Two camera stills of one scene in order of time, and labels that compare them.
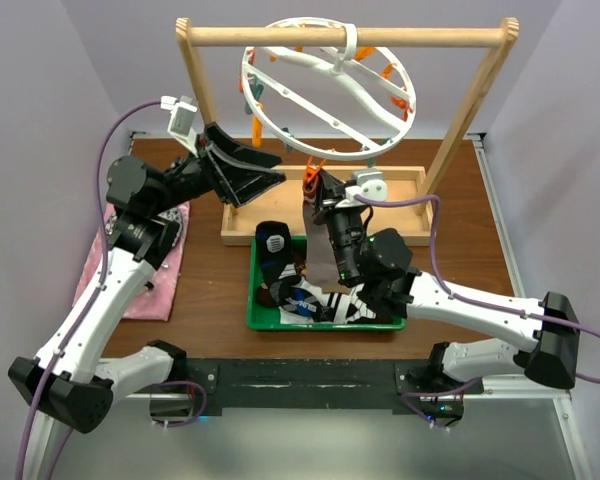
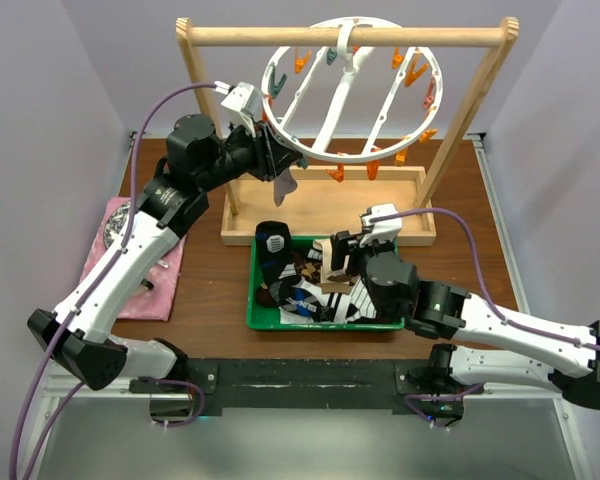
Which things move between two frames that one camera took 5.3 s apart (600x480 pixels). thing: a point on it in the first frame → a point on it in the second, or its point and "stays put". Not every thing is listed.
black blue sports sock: (274, 252) stays put
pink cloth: (157, 303) stays put
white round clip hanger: (337, 115) → (347, 40)
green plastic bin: (268, 319) stays put
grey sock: (321, 264) → (283, 184)
